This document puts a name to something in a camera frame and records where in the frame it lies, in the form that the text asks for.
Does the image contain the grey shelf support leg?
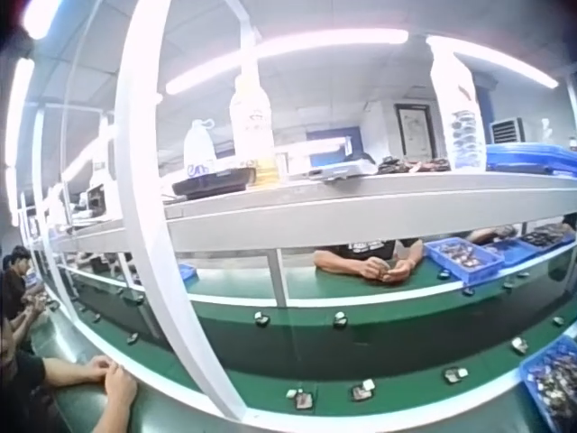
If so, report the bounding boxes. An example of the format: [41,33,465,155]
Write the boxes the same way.
[264,249,290,309]

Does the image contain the grey overhead shelf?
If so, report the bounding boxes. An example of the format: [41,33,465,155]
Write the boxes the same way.
[49,170,577,254]

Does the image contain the black flat tray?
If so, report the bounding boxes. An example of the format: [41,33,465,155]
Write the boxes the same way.
[171,166,258,200]

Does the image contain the yellow drink bottle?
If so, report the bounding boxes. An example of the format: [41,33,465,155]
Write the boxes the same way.
[228,73,279,187]

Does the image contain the white plastic jug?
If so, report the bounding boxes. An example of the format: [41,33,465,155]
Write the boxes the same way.
[182,117,218,180]

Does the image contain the pile of dark parts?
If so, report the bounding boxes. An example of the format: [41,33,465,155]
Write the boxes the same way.
[377,155,453,176]

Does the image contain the green conveyor belt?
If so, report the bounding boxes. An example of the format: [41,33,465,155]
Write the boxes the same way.
[31,245,577,433]

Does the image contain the long ceiling light tube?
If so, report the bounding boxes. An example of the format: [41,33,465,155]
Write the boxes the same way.
[425,34,561,90]
[163,28,410,97]
[3,57,36,169]

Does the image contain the blue bin of parts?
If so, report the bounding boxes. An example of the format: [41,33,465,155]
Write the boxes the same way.
[517,334,577,433]
[423,237,506,286]

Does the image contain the row of small metal parts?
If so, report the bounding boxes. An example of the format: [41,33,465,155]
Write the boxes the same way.
[76,266,568,412]

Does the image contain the white bench machine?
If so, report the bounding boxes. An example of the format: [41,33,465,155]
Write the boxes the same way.
[87,115,119,218]

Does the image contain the clear plastic water bottle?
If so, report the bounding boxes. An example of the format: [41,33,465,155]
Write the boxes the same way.
[426,41,489,171]

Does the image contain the grey air cooler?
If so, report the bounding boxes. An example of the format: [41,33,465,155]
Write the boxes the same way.
[490,117,527,146]

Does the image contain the row of blue parts bins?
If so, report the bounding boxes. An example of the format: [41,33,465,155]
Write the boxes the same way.
[493,224,577,267]

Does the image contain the stack of blue trays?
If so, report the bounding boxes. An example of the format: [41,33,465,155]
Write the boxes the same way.
[484,143,577,176]

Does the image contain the thick white frame post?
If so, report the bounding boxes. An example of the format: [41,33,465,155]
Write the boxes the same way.
[114,0,248,421]

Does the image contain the black framed wall poster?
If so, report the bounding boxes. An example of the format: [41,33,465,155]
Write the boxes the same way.
[394,103,436,160]

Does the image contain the thin white frame post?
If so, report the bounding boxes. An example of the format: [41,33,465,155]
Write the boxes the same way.
[30,106,82,326]

